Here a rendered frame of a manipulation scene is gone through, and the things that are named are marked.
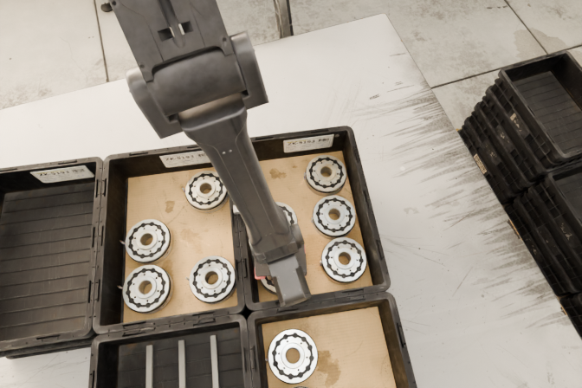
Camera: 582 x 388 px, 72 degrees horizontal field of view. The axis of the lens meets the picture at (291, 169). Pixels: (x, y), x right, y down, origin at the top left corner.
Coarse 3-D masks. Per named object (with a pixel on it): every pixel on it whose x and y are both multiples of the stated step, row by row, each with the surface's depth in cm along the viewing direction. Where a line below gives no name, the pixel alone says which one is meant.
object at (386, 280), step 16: (320, 128) 99; (336, 128) 99; (352, 144) 97; (368, 192) 91; (368, 208) 91; (240, 224) 88; (240, 240) 86; (384, 256) 85; (384, 272) 83; (352, 288) 82; (368, 288) 82; (384, 288) 82; (256, 304) 80; (272, 304) 80
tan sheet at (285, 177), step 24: (264, 168) 105; (288, 168) 105; (288, 192) 102; (312, 192) 102; (336, 216) 99; (312, 240) 96; (360, 240) 96; (312, 264) 94; (264, 288) 92; (312, 288) 92; (336, 288) 92
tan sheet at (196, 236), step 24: (144, 192) 102; (168, 192) 102; (144, 216) 99; (168, 216) 99; (192, 216) 99; (216, 216) 99; (192, 240) 96; (216, 240) 96; (168, 264) 94; (192, 264) 94; (168, 312) 89; (192, 312) 89
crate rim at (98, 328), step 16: (112, 160) 95; (240, 256) 85; (96, 272) 83; (240, 272) 83; (96, 288) 82; (240, 288) 82; (96, 304) 80; (240, 304) 80; (96, 320) 79; (144, 320) 79; (160, 320) 79; (176, 320) 79
